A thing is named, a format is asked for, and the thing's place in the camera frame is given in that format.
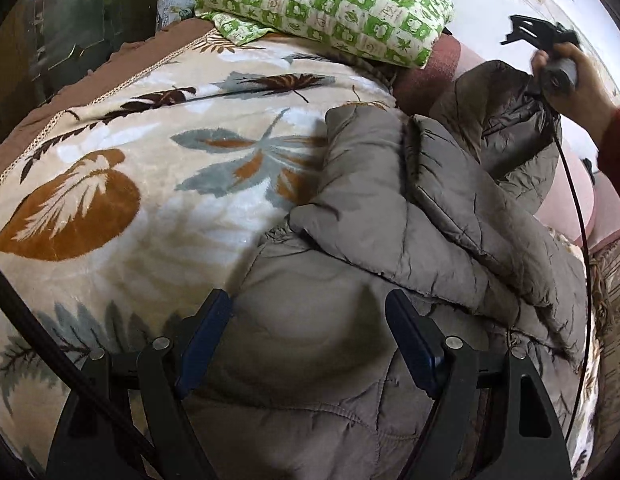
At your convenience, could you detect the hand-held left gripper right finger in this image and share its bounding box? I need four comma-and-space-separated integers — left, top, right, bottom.
384, 289, 573, 480

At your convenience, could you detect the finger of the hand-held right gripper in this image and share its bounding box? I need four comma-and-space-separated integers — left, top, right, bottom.
500, 14, 558, 47

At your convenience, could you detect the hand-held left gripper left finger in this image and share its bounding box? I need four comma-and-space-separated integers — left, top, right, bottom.
45, 288, 235, 480

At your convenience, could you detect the grey-brown quilted jacket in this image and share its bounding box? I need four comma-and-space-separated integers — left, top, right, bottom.
182, 59, 598, 480

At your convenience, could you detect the person's right forearm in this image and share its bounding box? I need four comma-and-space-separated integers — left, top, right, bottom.
596, 107, 620, 202

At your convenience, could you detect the person's right hand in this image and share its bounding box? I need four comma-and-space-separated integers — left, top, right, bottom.
531, 42, 618, 142

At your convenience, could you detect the beige leaf print blanket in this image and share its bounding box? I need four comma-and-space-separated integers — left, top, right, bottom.
0, 27, 401, 477

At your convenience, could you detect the green checkered pillow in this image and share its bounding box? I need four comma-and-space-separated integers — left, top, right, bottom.
188, 0, 453, 70

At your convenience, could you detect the striped fringed cloth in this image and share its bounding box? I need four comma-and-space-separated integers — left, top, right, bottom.
544, 227, 620, 463

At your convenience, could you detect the brown frilled bed cover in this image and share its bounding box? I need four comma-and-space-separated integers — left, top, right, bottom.
0, 17, 217, 196

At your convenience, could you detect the dark glass cabinet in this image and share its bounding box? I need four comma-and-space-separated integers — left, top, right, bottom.
0, 0, 163, 147

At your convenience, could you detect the thin black cable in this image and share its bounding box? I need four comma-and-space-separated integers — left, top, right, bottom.
526, 79, 589, 444

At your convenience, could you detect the thick black cable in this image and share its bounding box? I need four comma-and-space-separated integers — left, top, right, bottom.
0, 259, 157, 463

